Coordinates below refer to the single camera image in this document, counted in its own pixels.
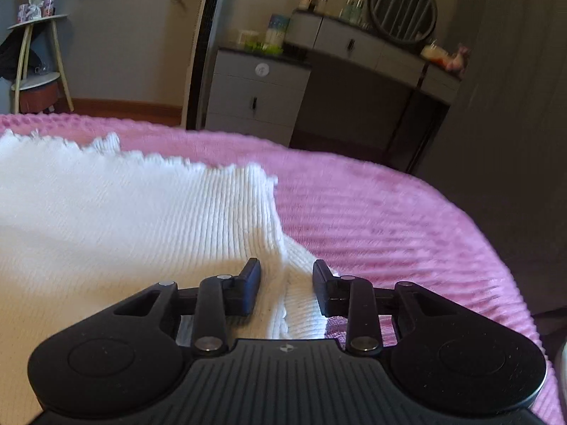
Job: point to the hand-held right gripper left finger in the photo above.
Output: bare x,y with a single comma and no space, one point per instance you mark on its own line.
252,283

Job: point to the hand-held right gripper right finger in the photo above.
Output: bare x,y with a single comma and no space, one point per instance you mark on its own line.
320,287

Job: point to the white ribbed knit sweater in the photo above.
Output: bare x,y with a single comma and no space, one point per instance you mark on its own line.
110,230

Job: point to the pink textured blanket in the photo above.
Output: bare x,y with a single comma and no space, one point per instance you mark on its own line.
376,230

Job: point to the grey drawer cabinet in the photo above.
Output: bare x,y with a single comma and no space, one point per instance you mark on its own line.
252,110

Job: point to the grey dressing table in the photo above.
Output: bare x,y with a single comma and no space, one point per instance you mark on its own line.
354,46

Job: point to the white cup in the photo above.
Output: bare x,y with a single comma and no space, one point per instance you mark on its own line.
246,36

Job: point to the blue printed box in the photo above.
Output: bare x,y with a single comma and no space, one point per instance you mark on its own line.
279,29

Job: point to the white and red pouch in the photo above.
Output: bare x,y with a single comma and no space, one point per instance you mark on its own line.
434,52

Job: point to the pink plush toy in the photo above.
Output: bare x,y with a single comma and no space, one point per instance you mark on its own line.
459,58

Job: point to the green toiletry bottle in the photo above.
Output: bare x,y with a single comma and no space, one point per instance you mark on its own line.
358,10
347,9

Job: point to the red brown basket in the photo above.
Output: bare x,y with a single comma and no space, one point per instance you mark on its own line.
40,97

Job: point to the clear glass bottle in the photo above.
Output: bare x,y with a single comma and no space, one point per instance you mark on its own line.
325,3

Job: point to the grey curtain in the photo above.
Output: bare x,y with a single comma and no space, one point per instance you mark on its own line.
509,75

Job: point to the white cream jar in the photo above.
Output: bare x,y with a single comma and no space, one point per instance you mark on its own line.
304,2

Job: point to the round black-framed mirror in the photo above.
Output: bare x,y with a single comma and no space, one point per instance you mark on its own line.
403,9

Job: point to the black clothing pile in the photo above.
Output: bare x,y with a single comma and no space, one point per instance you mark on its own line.
9,59

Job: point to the round two-tier side table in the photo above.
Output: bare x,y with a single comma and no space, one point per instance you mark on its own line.
44,21

